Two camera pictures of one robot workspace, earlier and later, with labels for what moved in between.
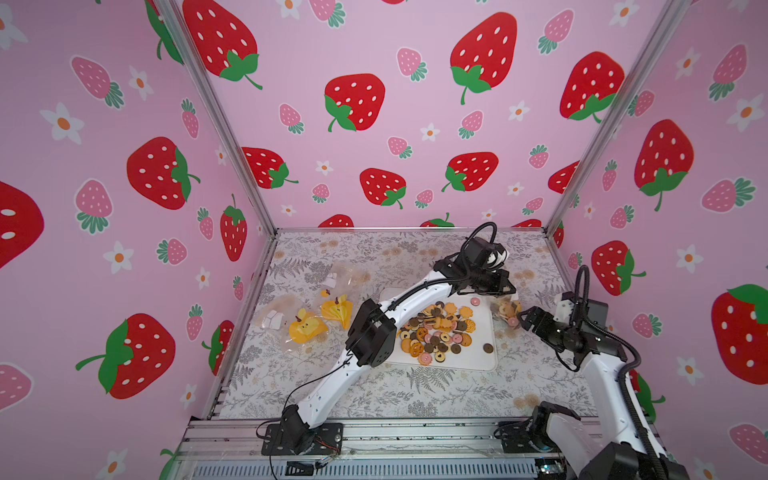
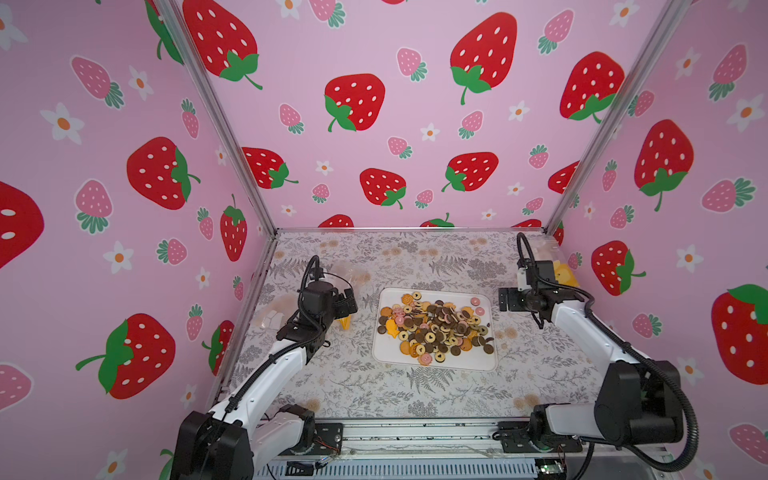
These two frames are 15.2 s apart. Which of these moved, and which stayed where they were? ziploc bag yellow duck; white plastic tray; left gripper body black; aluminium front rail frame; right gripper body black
Moved: right gripper body black; left gripper body black
Stayed: aluminium front rail frame; ziploc bag yellow duck; white plastic tray
